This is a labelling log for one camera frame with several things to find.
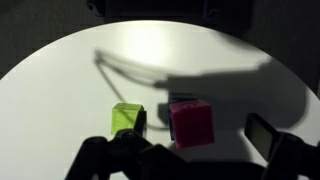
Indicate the yellow-green block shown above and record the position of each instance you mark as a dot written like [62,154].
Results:
[124,116]

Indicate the white round table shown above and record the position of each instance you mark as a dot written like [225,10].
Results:
[64,93]

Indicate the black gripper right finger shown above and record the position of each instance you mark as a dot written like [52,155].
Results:
[288,155]

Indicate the pink block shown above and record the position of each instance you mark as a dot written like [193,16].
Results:
[192,123]

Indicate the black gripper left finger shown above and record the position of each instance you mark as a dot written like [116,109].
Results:
[128,152]

